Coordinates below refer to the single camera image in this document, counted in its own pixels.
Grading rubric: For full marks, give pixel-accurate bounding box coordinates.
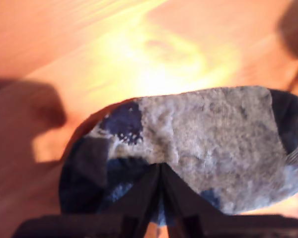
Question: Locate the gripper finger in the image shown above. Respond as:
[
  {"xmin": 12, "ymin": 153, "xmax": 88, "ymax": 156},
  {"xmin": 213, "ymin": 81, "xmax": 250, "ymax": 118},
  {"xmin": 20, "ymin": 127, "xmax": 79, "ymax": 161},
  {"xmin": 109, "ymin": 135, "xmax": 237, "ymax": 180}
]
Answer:
[
  {"xmin": 160, "ymin": 162, "xmax": 223, "ymax": 217},
  {"xmin": 99, "ymin": 163, "xmax": 162, "ymax": 217}
]

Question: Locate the grey dark-toed sock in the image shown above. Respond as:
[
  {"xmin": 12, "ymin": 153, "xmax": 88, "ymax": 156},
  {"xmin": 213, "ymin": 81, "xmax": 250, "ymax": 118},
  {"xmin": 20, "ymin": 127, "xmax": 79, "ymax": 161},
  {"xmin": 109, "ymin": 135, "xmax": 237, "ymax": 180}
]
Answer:
[{"xmin": 58, "ymin": 85, "xmax": 298, "ymax": 228}]

